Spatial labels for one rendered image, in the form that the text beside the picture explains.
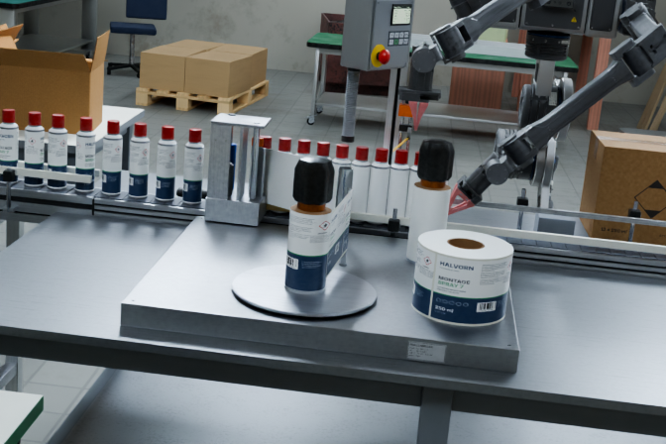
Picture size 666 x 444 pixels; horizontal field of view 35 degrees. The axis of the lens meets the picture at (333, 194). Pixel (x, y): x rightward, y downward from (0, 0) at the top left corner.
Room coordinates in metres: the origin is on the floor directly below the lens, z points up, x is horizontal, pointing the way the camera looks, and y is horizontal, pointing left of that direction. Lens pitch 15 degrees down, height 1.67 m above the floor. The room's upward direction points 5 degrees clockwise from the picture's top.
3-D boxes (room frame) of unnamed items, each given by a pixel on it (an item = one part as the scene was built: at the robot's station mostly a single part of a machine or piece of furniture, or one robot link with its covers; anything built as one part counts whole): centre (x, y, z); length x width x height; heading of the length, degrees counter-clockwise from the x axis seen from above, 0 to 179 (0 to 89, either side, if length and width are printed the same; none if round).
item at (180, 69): (9.27, 1.19, 0.22); 1.26 x 0.93 x 0.44; 175
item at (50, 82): (4.11, 1.13, 0.97); 0.51 x 0.42 x 0.37; 2
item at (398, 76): (2.90, -0.15, 1.17); 0.04 x 0.04 x 0.67; 85
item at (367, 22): (2.84, -0.08, 1.38); 0.17 x 0.10 x 0.19; 140
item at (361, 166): (2.76, -0.07, 0.98); 0.05 x 0.05 x 0.20
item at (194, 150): (2.80, 0.38, 0.98); 0.05 x 0.05 x 0.20
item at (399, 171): (2.76, -0.17, 0.98); 0.05 x 0.05 x 0.20
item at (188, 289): (2.32, -0.02, 0.86); 0.80 x 0.67 x 0.05; 85
